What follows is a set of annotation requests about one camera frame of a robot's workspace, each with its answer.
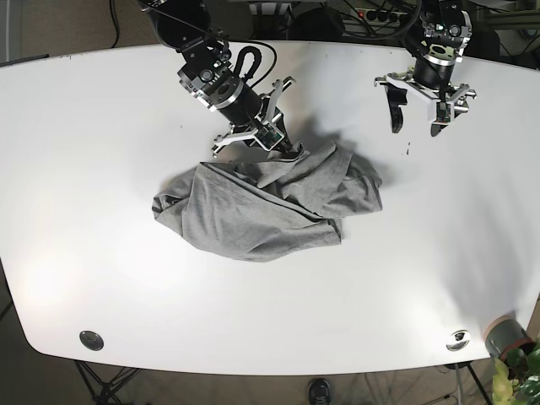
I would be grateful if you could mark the green potted plant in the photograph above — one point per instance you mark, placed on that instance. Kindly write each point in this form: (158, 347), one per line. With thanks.
(516, 380)

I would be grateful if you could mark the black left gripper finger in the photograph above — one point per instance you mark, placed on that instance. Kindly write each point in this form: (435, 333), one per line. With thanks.
(443, 117)
(396, 98)

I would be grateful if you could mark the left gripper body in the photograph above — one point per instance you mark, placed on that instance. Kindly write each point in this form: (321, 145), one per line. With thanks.
(437, 49)

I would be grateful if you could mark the left metal table grommet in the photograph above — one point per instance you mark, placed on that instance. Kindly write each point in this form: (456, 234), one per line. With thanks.
(91, 340)

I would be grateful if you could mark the right metal table grommet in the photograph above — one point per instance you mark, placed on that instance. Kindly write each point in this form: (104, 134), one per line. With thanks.
(458, 340)

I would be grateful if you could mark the metal table grommet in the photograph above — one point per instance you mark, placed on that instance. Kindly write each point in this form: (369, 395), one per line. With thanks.
(91, 340)
(458, 340)

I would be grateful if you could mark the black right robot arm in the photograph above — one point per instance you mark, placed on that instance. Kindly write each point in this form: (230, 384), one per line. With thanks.
(187, 23)

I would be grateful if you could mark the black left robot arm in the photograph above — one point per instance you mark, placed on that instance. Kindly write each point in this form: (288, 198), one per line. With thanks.
(422, 12)

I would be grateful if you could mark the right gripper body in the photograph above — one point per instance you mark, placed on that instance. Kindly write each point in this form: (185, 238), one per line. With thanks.
(254, 119)

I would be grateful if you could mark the grey printed T-shirt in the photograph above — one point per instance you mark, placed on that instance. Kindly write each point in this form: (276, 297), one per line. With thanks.
(261, 211)

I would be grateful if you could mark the grey plant pot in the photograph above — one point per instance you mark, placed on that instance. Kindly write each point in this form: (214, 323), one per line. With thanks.
(505, 334)

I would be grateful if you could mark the person's dark shoes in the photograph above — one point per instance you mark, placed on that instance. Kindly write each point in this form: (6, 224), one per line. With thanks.
(319, 392)

